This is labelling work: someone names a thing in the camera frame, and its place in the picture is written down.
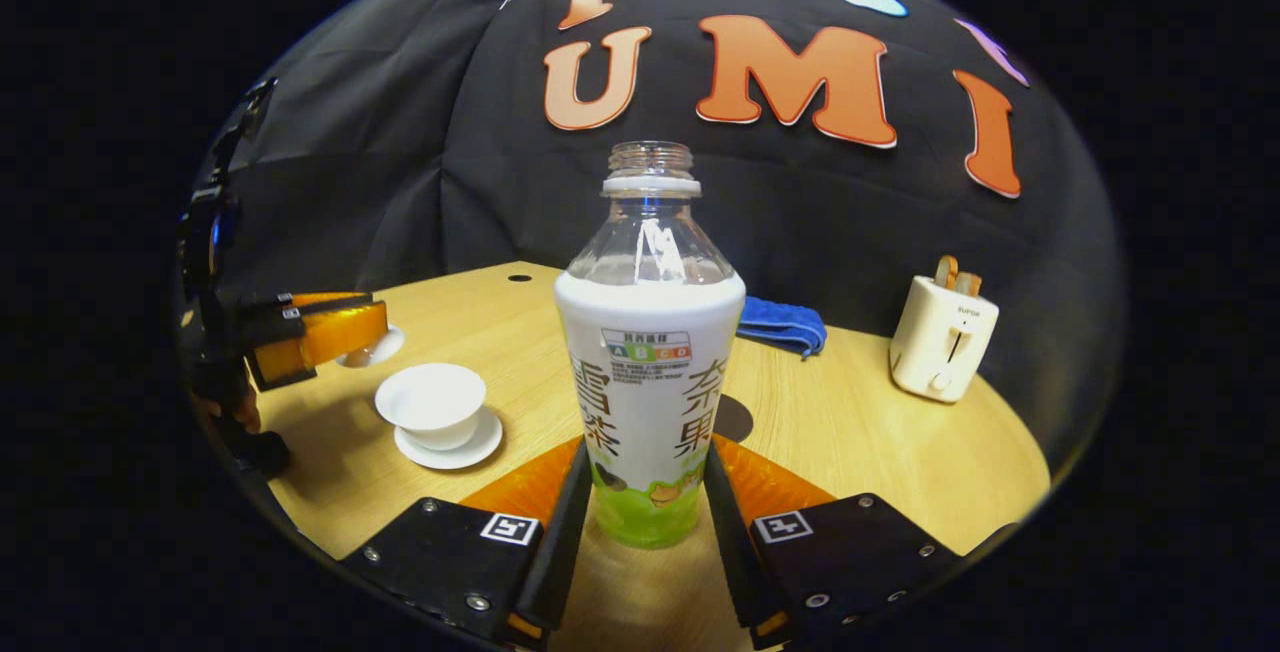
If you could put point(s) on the black backdrop cloth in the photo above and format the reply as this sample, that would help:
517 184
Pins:
450 182

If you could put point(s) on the white porcelain teacup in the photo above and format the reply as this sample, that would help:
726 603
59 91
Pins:
430 412

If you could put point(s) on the blue towel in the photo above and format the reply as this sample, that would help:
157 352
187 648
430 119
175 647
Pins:
785 324

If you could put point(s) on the white porcelain saucer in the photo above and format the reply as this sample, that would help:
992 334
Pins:
480 447

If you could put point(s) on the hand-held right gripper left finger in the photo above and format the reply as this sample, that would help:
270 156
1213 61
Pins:
565 552

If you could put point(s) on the white toaster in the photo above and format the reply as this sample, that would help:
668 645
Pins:
940 342

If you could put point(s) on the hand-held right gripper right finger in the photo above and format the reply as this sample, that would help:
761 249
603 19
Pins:
730 552

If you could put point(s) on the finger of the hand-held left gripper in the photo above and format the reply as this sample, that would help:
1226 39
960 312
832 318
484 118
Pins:
330 295
330 332

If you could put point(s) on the white teacup lid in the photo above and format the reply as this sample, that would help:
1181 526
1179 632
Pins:
385 347

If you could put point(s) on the dark brown round coaster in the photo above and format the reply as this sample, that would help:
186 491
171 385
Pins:
735 420

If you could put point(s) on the toasted bread slice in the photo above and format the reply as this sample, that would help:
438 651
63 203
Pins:
945 272
968 284

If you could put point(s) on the white green water bottle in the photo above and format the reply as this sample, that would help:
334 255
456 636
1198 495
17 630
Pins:
650 382

